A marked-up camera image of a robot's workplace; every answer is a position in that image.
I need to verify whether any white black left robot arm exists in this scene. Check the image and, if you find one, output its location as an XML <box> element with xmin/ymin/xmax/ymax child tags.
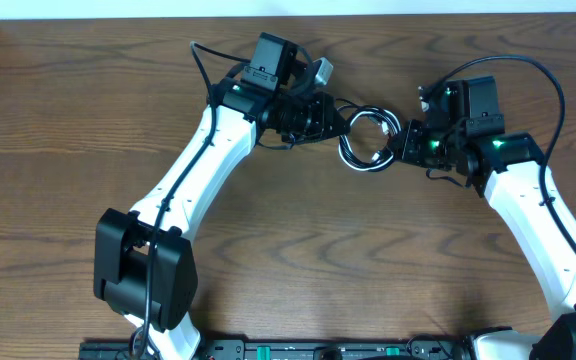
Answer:
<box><xmin>93</xmin><ymin>33</ymin><xmax>349</xmax><ymax>359</ymax></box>

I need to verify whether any black usb cable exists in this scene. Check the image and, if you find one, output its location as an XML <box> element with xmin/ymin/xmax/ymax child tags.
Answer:
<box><xmin>335</xmin><ymin>98</ymin><xmax>403</xmax><ymax>173</ymax></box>

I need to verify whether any white usb cable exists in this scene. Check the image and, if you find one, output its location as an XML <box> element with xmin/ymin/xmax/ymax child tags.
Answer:
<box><xmin>341</xmin><ymin>109</ymin><xmax>400</xmax><ymax>170</ymax></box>

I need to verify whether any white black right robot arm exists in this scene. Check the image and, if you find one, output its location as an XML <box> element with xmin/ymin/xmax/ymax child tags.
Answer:
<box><xmin>392</xmin><ymin>76</ymin><xmax>576</xmax><ymax>359</ymax></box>

